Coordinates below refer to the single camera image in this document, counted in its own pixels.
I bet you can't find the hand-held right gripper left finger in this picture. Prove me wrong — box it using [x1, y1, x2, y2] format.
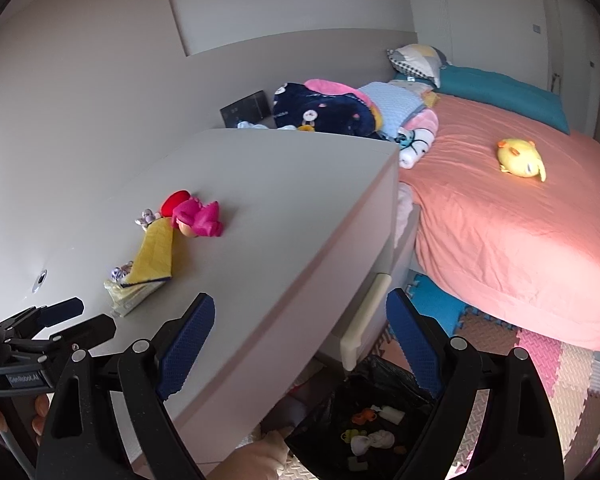
[36, 292, 216, 480]

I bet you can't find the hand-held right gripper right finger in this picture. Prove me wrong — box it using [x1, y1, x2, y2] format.
[386, 287, 565, 480]

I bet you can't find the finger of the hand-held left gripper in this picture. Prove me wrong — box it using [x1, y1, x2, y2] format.
[2, 314, 117, 357]
[0, 297, 85, 333]

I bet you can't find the black trash bag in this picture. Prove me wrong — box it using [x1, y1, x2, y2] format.
[285, 355, 441, 480]

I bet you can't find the pink bear toy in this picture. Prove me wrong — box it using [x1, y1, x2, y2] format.
[172, 199, 226, 238]

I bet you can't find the person's left hand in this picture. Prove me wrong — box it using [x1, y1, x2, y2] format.
[0, 392, 52, 447]

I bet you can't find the yellow textured cloth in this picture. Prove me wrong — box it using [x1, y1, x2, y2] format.
[122, 216, 177, 286]

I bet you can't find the person's leg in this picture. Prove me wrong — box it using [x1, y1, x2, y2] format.
[200, 427, 293, 480]

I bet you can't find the red heart box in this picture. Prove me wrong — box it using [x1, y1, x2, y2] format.
[161, 190, 193, 216]

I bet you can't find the bed with pink sheet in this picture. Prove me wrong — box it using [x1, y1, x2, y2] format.
[397, 95, 600, 353]

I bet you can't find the yellow chick plush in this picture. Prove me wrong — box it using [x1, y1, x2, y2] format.
[496, 137, 547, 182]

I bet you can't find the white pink printed blanket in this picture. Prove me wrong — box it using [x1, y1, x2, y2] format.
[397, 109, 439, 170]

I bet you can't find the light blue blanket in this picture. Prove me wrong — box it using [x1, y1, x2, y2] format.
[357, 81, 426, 141]

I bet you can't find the navy printed blanket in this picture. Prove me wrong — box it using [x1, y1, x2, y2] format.
[272, 82, 381, 137]

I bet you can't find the teal pillow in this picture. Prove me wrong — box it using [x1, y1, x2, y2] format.
[432, 65, 571, 135]

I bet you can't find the patchwork pillow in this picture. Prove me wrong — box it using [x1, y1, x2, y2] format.
[386, 45, 453, 88]

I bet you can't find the white door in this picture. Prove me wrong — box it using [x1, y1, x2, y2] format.
[540, 0, 600, 136]

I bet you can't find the cream drawer handle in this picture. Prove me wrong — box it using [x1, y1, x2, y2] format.
[339, 272, 393, 372]

